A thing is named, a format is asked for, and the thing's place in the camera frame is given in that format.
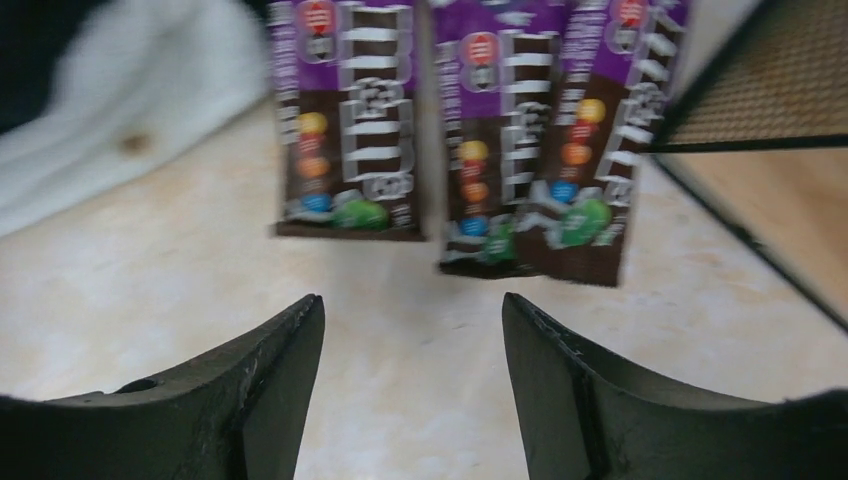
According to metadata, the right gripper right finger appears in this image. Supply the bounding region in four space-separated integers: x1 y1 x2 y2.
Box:
502 293 847 479

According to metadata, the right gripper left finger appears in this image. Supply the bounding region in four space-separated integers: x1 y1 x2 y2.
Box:
1 294 325 479

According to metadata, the purple m&m bag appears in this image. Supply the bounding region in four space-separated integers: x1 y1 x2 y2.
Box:
431 1 573 279
267 1 424 242
513 0 693 287

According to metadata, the black white checkered cloth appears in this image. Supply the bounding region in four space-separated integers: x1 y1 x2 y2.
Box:
1 1 269 234

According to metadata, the black wire mesh shelf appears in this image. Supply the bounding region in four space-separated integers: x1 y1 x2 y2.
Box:
653 1 847 328

